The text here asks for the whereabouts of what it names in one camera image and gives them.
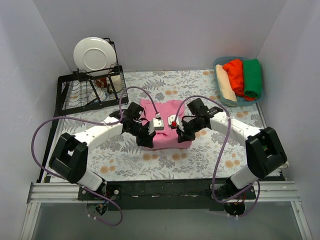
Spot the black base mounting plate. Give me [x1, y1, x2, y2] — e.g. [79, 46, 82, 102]
[77, 178, 257, 212]

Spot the green rolled t shirt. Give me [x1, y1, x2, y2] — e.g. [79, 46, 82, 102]
[243, 58, 262, 99]

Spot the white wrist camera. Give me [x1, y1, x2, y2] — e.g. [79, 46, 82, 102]
[167, 114, 184, 131]
[148, 113, 165, 135]

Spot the floral green-inside mug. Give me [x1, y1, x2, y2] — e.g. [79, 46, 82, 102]
[279, 161, 290, 169]

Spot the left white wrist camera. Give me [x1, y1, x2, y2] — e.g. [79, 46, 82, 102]
[148, 113, 165, 135]

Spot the aluminium frame rail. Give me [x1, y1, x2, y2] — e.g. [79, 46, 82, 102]
[21, 181, 312, 240]

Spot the beige rolled t shirt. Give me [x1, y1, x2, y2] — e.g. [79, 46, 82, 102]
[215, 64, 237, 102]

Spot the black wire dish rack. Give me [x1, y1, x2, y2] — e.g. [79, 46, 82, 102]
[36, 37, 130, 183]

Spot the orange rolled t shirt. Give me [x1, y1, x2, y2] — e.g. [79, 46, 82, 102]
[222, 58, 256, 102]

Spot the cream ceramic cup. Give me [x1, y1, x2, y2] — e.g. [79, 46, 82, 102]
[111, 75, 123, 93]

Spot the pink t shirt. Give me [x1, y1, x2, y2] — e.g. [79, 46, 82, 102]
[140, 99, 192, 150]

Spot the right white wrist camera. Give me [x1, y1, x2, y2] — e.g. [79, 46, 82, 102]
[167, 114, 184, 131]

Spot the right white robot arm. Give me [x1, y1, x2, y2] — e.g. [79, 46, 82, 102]
[171, 95, 288, 203]

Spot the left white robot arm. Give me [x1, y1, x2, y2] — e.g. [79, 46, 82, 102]
[49, 102, 156, 200]

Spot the floral patterned table mat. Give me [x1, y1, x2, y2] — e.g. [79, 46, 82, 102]
[49, 70, 282, 182]

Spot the white round plate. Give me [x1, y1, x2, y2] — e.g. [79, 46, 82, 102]
[73, 37, 117, 76]

